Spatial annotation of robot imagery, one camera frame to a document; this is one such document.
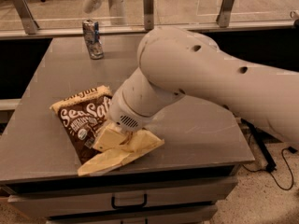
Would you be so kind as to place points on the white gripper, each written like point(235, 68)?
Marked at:
point(121, 112)

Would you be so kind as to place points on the brown sea salt chip bag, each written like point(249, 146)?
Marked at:
point(83, 114)

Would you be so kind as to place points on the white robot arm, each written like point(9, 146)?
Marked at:
point(173, 62)

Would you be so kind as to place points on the silver blue redbull can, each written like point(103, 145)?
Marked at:
point(92, 39)

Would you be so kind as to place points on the grey top drawer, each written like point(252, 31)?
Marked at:
point(124, 197)

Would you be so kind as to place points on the grey drawer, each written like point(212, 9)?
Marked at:
point(124, 197)
point(180, 215)

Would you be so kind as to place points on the grey lower drawer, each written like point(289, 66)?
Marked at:
point(180, 215)

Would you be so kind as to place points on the black table leg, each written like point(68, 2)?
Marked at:
point(271, 165)

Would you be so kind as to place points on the left metal glass bracket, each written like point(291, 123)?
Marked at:
point(29, 24)

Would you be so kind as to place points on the metal glass bracket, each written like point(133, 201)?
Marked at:
point(29, 24)
point(223, 19)
point(148, 10)

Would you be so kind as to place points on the middle metal glass bracket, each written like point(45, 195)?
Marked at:
point(148, 10)

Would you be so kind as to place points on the right metal glass bracket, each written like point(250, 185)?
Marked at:
point(223, 19)

